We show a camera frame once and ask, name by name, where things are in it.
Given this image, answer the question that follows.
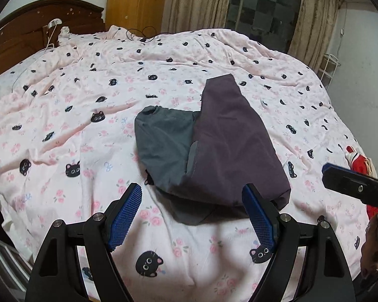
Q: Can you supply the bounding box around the white wire shelf rack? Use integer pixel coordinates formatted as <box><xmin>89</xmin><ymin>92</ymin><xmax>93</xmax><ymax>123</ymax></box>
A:
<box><xmin>318</xmin><ymin>53</ymin><xmax>340</xmax><ymax>90</ymax></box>

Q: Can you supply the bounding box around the pink cat-print blanket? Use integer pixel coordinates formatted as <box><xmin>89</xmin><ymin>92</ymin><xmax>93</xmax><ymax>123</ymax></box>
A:
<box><xmin>0</xmin><ymin>25</ymin><xmax>378</xmax><ymax>302</ymax></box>

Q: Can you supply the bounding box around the grey and purple hooded jacket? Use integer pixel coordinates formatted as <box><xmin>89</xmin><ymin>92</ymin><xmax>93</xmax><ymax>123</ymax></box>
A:
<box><xmin>135</xmin><ymin>74</ymin><xmax>292</xmax><ymax>226</ymax></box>

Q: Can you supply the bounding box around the beige garment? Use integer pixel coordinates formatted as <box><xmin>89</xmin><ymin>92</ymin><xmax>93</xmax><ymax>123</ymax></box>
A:
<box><xmin>365</xmin><ymin>157</ymin><xmax>377</xmax><ymax>178</ymax></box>

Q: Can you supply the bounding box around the orange wooden wardrobe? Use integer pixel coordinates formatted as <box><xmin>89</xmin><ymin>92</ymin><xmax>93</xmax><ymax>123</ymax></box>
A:
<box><xmin>106</xmin><ymin>0</ymin><xmax>171</xmax><ymax>36</ymax></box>

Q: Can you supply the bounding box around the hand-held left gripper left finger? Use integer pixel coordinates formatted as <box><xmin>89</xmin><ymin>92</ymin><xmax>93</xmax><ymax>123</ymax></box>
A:
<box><xmin>25</xmin><ymin>182</ymin><xmax>143</xmax><ymax>302</ymax></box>

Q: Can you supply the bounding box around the beige curtain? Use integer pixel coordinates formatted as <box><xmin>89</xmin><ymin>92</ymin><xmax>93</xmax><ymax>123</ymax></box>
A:
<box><xmin>288</xmin><ymin>0</ymin><xmax>342</xmax><ymax>73</ymax></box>
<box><xmin>162</xmin><ymin>0</ymin><xmax>234</xmax><ymax>35</ymax></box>

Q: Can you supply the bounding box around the white wall cable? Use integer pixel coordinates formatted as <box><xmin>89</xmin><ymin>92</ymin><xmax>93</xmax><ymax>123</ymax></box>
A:
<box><xmin>340</xmin><ymin>0</ymin><xmax>347</xmax><ymax>38</ymax></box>

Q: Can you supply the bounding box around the dark window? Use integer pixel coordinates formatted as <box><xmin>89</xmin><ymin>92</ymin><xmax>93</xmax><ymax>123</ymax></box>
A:
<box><xmin>225</xmin><ymin>0</ymin><xmax>304</xmax><ymax>49</ymax></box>

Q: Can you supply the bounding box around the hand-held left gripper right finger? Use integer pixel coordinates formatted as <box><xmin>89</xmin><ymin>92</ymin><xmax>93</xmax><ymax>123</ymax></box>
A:
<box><xmin>242</xmin><ymin>183</ymin><xmax>356</xmax><ymax>302</ymax></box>

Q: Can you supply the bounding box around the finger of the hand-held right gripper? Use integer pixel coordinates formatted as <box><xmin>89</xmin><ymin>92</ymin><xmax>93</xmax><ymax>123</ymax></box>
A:
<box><xmin>322</xmin><ymin>163</ymin><xmax>378</xmax><ymax>208</ymax></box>

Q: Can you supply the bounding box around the white charger on headboard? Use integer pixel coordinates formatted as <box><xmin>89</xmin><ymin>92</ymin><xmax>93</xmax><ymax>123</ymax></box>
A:
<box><xmin>44</xmin><ymin>19</ymin><xmax>64</xmax><ymax>52</ymax></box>

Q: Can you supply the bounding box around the red garment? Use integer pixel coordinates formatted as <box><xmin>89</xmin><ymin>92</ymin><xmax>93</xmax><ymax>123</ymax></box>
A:
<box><xmin>345</xmin><ymin>145</ymin><xmax>378</xmax><ymax>224</ymax></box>

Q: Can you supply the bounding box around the dark wooden headboard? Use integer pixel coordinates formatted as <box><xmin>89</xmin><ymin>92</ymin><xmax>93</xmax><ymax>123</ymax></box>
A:
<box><xmin>0</xmin><ymin>0</ymin><xmax>106</xmax><ymax>85</ymax></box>

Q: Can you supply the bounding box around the grey metal rack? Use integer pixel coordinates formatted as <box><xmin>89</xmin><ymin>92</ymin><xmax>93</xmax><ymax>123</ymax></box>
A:
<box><xmin>0</xmin><ymin>233</ymin><xmax>32</xmax><ymax>290</ymax></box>

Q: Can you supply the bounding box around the black cable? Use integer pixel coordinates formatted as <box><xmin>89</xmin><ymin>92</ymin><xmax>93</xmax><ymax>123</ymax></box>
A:
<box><xmin>126</xmin><ymin>27</ymin><xmax>164</xmax><ymax>43</ymax></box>

